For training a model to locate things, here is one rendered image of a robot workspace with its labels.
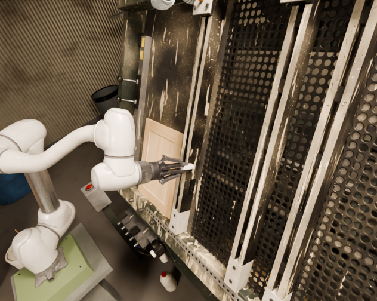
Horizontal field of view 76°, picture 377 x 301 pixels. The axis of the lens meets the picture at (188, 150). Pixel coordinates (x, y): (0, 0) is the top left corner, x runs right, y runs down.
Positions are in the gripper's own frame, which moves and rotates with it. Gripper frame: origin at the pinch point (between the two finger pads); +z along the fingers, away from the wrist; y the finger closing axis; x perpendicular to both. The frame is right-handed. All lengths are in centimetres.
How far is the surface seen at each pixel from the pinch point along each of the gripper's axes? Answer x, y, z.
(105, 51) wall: 435, 63, 120
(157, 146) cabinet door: 35.8, -1.9, 6.8
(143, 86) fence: 59, 29, 6
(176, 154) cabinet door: 16.9, -0.4, 6.6
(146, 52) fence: 59, 48, 6
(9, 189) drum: 311, -150, -51
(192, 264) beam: -11.8, -46.1, 3.6
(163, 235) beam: 13.7, -46.4, 3.5
